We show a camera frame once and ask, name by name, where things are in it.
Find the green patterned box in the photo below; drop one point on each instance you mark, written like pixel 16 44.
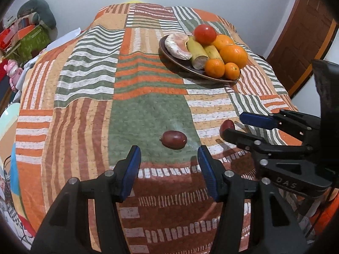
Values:
pixel 33 42

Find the pale green bowl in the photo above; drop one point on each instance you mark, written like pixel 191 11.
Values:
pixel 8 119

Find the white cloth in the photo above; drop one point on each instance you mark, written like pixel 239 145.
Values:
pixel 67 35

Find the brown wooden door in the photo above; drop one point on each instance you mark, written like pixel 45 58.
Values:
pixel 302 37

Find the red jujube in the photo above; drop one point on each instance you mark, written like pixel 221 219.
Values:
pixel 227 125
pixel 174 139

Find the small tangerine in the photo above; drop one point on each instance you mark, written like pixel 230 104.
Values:
pixel 232 71
pixel 215 67

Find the yellow foam tube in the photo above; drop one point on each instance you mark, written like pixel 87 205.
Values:
pixel 135 1

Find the red tomato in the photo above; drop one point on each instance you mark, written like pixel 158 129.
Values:
pixel 205 33

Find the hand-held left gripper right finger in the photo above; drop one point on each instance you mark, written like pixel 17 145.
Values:
pixel 209 172

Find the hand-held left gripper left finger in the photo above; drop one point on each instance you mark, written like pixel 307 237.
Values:
pixel 132 172

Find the pink plush rabbit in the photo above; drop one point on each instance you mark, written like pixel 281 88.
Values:
pixel 14 71

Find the striped patchwork blanket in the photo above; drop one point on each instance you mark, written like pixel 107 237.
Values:
pixel 106 84

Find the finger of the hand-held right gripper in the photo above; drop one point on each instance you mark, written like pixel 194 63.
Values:
pixel 280 164
pixel 258 120

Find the purple plate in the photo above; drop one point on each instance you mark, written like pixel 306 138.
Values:
pixel 185 64

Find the orange with sticker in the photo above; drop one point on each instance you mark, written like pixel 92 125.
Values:
pixel 234 56

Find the red bag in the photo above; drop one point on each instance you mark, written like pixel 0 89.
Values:
pixel 8 35

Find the peeled pomelo segment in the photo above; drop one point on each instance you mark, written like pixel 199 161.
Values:
pixel 176 47

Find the grey plush toy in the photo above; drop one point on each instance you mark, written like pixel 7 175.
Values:
pixel 39 10

